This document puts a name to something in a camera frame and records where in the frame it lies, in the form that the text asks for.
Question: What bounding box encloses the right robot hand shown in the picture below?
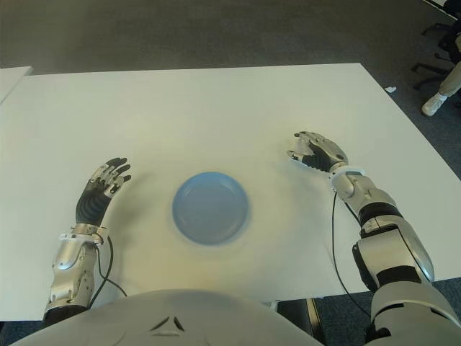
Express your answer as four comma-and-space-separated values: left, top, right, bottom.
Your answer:
286, 130, 350, 175

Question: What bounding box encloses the grey robot torso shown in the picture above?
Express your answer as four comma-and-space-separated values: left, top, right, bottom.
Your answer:
0, 288, 325, 346

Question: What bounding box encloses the neighbouring white table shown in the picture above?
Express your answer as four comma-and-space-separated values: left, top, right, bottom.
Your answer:
0, 65, 32, 106

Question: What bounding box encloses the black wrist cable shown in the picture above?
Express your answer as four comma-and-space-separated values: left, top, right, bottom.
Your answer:
331, 190, 374, 321
88, 234, 127, 311

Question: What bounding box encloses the black office chair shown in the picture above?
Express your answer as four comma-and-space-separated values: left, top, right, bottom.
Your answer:
410, 24, 461, 92

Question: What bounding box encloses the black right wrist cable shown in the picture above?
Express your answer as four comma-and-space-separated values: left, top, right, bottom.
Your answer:
331, 190, 374, 321

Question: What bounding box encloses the blue round plate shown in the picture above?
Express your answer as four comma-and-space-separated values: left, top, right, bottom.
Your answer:
171, 171, 251, 247

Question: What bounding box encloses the white shoe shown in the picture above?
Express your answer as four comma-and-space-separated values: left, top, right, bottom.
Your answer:
421, 91, 448, 117

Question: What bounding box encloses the dark table frame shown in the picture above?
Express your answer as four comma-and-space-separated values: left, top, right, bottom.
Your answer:
271, 298, 321, 340

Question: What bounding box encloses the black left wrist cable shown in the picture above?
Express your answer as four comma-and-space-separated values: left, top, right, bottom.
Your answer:
88, 234, 127, 311

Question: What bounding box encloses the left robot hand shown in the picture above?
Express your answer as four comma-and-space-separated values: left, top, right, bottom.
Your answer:
73, 156, 132, 226

